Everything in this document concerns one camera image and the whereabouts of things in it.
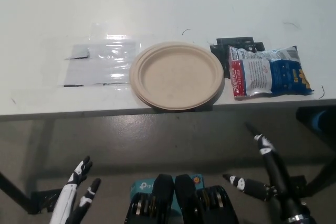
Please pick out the sunflower seed bag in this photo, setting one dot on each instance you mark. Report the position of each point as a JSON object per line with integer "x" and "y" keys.
{"x": 262, "y": 77}

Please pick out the black table leg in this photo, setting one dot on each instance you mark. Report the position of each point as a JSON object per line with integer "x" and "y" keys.
{"x": 323, "y": 175}
{"x": 13, "y": 191}

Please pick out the clear plastic sheet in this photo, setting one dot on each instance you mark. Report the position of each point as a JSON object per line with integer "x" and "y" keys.
{"x": 99, "y": 66}

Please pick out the beige paper plate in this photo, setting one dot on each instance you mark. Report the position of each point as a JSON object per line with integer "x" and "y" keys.
{"x": 176, "y": 75}
{"x": 147, "y": 104}

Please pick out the black floor foot plate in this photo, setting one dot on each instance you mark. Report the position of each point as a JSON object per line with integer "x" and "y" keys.
{"x": 299, "y": 184}
{"x": 39, "y": 201}

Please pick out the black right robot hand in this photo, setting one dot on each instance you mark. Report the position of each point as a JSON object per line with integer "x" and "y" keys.
{"x": 275, "y": 171}

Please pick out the black object with blue part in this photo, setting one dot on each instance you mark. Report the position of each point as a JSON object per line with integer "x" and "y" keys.
{"x": 309, "y": 119}

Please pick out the black tape patch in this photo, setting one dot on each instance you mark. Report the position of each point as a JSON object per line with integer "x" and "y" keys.
{"x": 223, "y": 43}

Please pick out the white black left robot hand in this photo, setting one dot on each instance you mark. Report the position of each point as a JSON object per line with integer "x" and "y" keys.
{"x": 65, "y": 200}

